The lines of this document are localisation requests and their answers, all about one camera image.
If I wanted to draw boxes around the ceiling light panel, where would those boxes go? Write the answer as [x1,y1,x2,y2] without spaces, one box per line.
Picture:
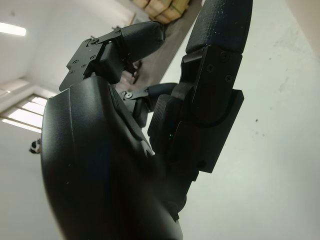
[0,21,27,36]

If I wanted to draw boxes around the stacked wooden crates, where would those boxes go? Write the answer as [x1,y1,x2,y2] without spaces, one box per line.
[132,0,192,25]

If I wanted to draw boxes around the bright window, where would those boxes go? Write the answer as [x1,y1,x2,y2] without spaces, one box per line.
[0,77,59,131]

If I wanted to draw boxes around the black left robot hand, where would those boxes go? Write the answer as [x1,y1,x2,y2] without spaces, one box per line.
[39,0,255,240]

